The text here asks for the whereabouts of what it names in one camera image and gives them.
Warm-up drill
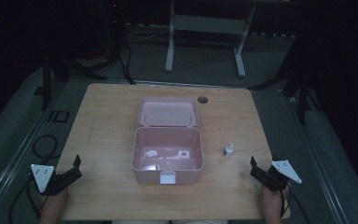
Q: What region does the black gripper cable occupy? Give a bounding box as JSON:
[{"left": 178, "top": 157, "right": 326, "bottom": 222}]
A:
[
  {"left": 7, "top": 174, "right": 45, "bottom": 224},
  {"left": 279, "top": 182, "right": 311, "bottom": 224}
]

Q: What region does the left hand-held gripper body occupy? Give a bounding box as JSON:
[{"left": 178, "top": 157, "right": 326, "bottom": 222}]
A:
[{"left": 30, "top": 163, "right": 83, "bottom": 197}]

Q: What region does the small white dropper bottle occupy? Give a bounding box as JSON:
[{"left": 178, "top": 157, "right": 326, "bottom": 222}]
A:
[{"left": 223, "top": 143, "right": 236, "bottom": 160}]

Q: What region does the white floor cable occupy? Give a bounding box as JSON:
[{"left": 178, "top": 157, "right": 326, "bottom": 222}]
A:
[{"left": 126, "top": 27, "right": 171, "bottom": 44}]

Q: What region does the white metal desk frame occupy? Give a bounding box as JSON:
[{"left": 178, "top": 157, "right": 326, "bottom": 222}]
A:
[{"left": 164, "top": 0, "right": 257, "bottom": 79}]

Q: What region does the person's right hand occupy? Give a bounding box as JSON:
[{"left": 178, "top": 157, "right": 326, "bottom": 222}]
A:
[{"left": 259, "top": 183, "right": 291, "bottom": 218}]

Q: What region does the person's light clothing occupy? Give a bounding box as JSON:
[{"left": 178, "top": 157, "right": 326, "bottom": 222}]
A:
[{"left": 111, "top": 219, "right": 229, "bottom": 224}]

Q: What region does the black metal stand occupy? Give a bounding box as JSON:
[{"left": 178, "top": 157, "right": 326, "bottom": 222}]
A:
[
  {"left": 33, "top": 50, "right": 108, "bottom": 111},
  {"left": 247, "top": 29, "right": 323, "bottom": 127}
]

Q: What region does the black looped floor cable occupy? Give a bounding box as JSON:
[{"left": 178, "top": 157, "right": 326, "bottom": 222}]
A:
[{"left": 32, "top": 133, "right": 60, "bottom": 162}]

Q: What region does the person's left hand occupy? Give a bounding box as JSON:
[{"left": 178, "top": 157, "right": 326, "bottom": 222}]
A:
[{"left": 39, "top": 189, "right": 70, "bottom": 218}]

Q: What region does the black computer tower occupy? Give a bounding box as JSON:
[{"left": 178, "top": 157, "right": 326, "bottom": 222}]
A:
[{"left": 103, "top": 0, "right": 127, "bottom": 62}]

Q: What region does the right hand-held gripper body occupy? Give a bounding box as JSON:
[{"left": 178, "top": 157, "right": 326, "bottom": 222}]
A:
[{"left": 258, "top": 159, "right": 303, "bottom": 192}]

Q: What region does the pink plastic storage box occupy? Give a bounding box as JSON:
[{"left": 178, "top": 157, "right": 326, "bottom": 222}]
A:
[{"left": 131, "top": 96, "right": 205, "bottom": 186}]

